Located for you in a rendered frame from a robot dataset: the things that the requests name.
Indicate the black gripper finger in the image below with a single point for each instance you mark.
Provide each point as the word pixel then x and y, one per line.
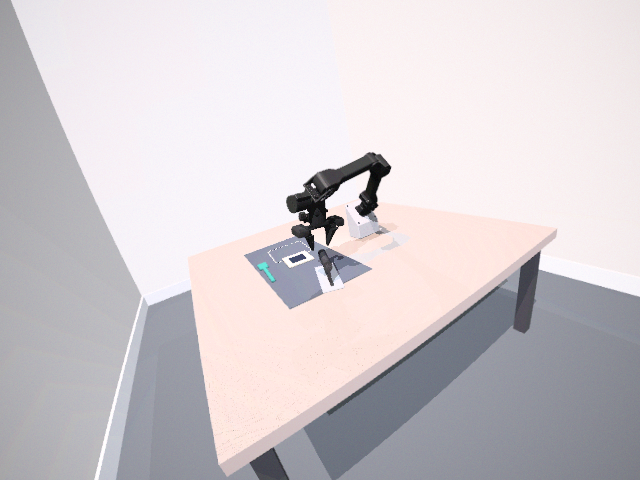
pixel 329 233
pixel 310 240

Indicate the grey rectangular mat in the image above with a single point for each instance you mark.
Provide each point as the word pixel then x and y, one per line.
pixel 300 284

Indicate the peach square tile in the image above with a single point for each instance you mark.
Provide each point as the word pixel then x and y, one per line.
pixel 297 259

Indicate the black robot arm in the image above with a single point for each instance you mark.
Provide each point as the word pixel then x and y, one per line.
pixel 328 181

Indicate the turquoise small trowel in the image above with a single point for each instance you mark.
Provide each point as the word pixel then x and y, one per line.
pixel 263 267

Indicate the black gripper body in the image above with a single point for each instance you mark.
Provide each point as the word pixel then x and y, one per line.
pixel 317 220

